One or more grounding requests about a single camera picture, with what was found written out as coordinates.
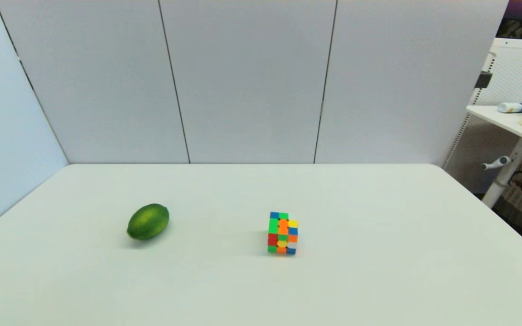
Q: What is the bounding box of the multicoloured rubiks cube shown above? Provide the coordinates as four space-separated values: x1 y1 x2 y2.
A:
267 211 299 255

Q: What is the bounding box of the white desk crank handle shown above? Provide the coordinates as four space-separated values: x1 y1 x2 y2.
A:
481 156 513 171

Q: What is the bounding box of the white perforated pegboard panel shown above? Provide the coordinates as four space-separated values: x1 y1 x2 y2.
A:
442 38 522 195

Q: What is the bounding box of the white desk top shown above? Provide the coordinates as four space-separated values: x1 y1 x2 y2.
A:
466 105 522 152

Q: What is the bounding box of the green lime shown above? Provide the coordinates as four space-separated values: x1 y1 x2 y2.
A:
127 203 170 241

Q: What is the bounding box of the white desk leg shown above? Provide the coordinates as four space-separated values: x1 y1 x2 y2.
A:
482 138 522 209

